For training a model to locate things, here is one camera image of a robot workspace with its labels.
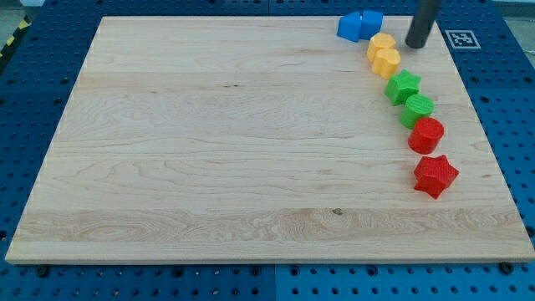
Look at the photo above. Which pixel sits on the red cylinder block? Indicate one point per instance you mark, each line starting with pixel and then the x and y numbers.
pixel 426 135

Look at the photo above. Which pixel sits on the red star block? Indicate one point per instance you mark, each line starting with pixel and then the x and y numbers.
pixel 434 174

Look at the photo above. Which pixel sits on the yellow heart block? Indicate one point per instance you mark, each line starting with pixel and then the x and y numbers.
pixel 386 62

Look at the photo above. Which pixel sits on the blue rounded block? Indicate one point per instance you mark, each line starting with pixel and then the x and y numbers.
pixel 371 23

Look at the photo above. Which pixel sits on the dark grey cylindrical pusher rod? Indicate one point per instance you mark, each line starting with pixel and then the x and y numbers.
pixel 422 23

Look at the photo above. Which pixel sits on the yellow hexagon block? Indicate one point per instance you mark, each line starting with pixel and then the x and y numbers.
pixel 377 42

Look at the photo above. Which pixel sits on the light wooden board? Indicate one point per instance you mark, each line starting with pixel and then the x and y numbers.
pixel 190 140

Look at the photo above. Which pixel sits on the blue cube block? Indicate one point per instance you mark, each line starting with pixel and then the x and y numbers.
pixel 349 26

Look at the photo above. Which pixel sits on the green star block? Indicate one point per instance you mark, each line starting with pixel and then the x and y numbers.
pixel 401 86

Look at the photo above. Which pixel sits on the white fiducial marker tag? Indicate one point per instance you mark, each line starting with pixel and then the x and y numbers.
pixel 462 39

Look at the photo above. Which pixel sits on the yellow black hazard tape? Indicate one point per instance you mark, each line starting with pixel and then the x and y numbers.
pixel 16 38

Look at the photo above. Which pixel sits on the green cylinder block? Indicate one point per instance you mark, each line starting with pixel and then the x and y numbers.
pixel 417 106

